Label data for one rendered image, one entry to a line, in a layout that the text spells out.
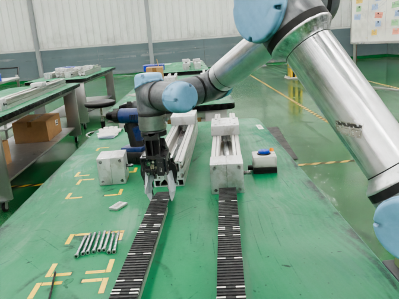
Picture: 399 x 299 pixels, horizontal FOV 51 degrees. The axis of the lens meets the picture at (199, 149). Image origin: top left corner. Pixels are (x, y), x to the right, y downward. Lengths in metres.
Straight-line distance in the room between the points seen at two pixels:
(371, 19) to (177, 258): 6.59
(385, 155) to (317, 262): 0.34
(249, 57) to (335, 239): 0.46
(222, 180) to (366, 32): 6.25
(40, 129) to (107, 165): 3.64
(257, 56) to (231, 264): 0.45
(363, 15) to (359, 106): 6.75
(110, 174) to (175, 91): 0.55
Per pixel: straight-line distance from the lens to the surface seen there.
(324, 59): 0.69
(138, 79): 1.09
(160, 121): 1.11
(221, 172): 1.26
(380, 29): 7.15
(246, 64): 0.98
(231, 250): 0.89
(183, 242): 1.02
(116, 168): 1.44
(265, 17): 0.70
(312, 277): 0.88
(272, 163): 1.44
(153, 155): 1.11
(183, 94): 1.00
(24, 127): 5.11
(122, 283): 0.83
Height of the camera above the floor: 1.25
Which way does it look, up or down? 15 degrees down
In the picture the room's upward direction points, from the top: 4 degrees counter-clockwise
